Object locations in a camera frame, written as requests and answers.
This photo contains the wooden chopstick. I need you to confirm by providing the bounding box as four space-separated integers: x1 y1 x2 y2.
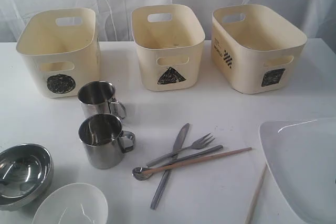
141 147 253 175
245 163 267 224

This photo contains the white ceramic bowl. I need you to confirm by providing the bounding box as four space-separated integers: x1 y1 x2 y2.
32 183 109 223

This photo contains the steel fork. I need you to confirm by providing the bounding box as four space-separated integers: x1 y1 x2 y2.
146 133 215 167

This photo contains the cream bin with triangle mark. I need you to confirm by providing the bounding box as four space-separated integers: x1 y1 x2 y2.
131 4 205 91

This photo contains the steel spoon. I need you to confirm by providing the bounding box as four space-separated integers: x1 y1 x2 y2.
132 145 224 181

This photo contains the steel table knife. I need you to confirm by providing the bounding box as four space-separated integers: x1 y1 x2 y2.
150 123 191 210

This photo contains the cream bin with square mark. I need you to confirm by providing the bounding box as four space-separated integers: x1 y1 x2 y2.
211 4 308 94

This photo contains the cream bin with circle mark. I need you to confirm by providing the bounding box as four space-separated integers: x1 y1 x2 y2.
16 8 100 98

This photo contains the white square plate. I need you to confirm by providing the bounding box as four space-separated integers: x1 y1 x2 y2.
259 118 335 223

